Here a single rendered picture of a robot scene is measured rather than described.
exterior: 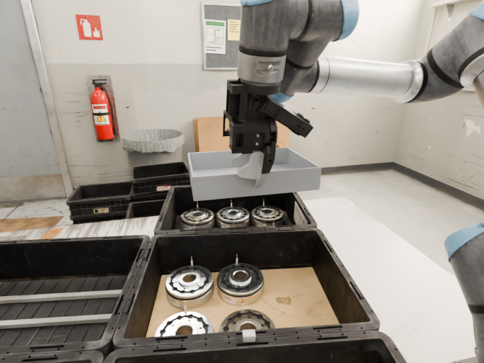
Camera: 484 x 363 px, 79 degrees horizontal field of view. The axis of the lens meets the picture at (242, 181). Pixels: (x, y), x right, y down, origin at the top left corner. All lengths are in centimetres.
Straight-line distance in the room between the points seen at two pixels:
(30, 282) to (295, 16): 77
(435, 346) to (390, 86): 59
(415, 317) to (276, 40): 75
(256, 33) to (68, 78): 297
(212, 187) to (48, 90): 288
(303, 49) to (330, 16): 6
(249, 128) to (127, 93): 281
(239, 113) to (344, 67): 26
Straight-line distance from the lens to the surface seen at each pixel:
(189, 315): 61
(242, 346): 47
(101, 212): 219
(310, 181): 64
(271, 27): 46
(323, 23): 51
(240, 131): 49
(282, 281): 73
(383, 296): 96
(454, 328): 95
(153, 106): 325
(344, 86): 66
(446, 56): 79
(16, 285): 88
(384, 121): 420
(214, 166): 78
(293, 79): 59
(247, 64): 48
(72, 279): 83
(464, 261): 68
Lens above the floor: 129
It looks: 21 degrees down
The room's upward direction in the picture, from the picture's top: straight up
